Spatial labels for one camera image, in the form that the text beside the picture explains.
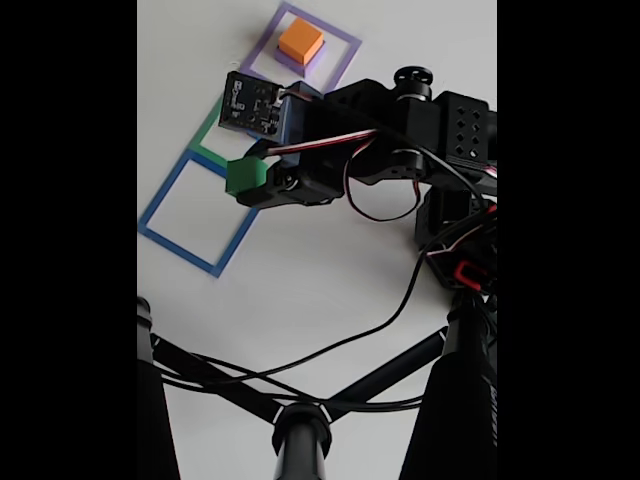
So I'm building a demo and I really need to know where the green cube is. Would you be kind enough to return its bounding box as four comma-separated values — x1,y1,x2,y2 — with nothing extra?
224,155,268,195

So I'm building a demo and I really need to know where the purple block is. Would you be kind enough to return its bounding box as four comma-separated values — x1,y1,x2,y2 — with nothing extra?
273,42,328,77

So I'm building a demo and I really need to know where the orange block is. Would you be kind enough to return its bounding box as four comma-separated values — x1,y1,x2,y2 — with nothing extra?
278,18,325,66

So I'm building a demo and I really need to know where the red table clamp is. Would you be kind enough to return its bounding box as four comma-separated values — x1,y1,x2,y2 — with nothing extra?
453,260,490,292

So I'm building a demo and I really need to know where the green square frame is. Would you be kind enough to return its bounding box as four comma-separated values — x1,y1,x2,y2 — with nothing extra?
192,97,229,166

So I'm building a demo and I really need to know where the purple square frame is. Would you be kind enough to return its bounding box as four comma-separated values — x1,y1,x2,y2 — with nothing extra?
241,1,363,94

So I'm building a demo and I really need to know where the red white black servo wire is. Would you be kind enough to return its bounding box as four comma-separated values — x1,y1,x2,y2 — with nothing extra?
267,128,424,223

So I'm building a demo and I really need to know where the blue square frame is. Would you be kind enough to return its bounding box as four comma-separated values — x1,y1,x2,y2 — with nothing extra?
138,148,261,279

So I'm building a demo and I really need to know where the long black camera cable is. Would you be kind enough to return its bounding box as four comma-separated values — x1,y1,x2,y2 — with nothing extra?
159,99,498,399

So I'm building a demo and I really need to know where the thin black cable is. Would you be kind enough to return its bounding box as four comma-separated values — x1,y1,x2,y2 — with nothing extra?
189,352,429,411

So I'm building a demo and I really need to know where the black camera tripod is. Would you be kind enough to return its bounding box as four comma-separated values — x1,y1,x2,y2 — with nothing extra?
137,294,498,480

